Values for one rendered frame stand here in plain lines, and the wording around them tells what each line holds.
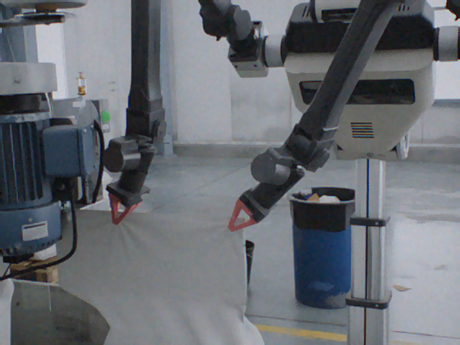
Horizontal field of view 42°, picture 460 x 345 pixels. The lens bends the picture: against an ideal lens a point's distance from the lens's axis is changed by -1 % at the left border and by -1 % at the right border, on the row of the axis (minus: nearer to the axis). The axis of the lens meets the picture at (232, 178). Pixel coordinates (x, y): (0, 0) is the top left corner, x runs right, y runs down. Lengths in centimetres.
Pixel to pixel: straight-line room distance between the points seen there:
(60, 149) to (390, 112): 90
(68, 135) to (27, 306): 112
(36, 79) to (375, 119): 94
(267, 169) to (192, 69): 892
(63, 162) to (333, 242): 256
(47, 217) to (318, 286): 263
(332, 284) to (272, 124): 626
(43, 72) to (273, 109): 860
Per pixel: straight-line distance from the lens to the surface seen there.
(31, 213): 108
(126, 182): 135
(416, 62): 155
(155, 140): 131
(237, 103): 976
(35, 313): 209
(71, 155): 107
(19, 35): 740
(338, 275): 355
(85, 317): 197
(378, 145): 173
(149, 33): 127
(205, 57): 994
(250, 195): 123
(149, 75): 128
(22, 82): 105
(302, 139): 119
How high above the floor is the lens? 139
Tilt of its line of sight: 10 degrees down
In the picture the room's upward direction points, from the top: 2 degrees counter-clockwise
